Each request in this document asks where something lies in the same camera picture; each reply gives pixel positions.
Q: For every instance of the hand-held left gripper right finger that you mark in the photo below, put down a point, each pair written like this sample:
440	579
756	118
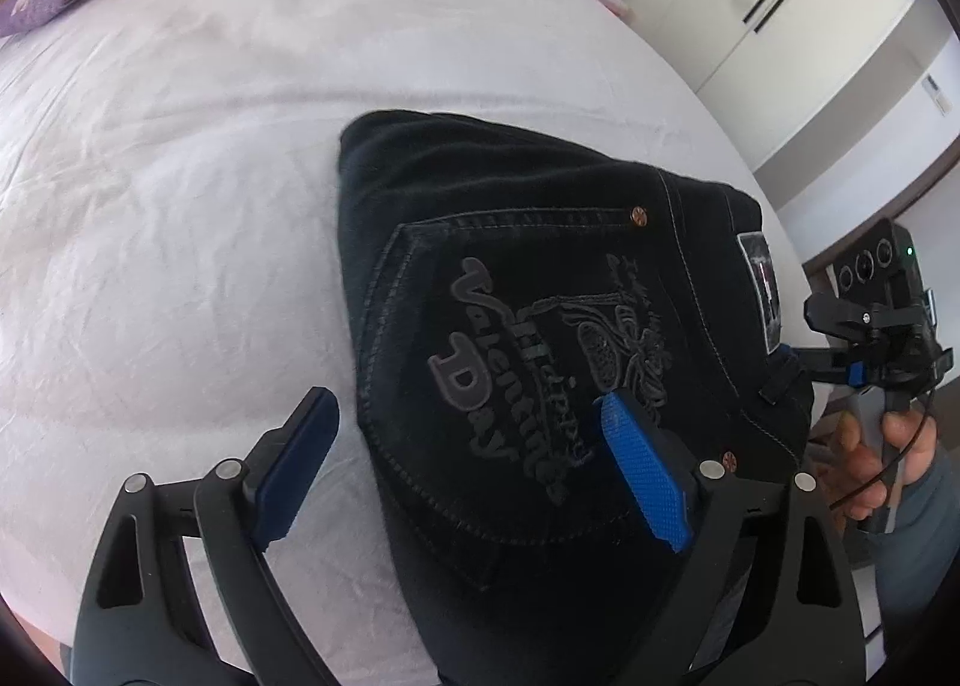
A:
645	476

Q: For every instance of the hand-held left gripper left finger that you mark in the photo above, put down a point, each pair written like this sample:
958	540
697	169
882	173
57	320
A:
296	468

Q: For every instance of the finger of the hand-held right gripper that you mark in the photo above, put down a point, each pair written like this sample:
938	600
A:
814	360
836	315

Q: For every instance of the black denim pants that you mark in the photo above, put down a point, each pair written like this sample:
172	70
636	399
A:
465	318

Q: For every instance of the person's right forearm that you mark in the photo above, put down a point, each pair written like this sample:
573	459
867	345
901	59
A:
926	558

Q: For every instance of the person's right hand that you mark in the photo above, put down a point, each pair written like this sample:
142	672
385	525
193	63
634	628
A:
859	468

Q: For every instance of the bed with white sheet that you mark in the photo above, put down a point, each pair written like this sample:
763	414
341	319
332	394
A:
187	206

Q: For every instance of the white wall switch panel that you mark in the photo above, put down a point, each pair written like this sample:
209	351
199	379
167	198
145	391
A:
934	95

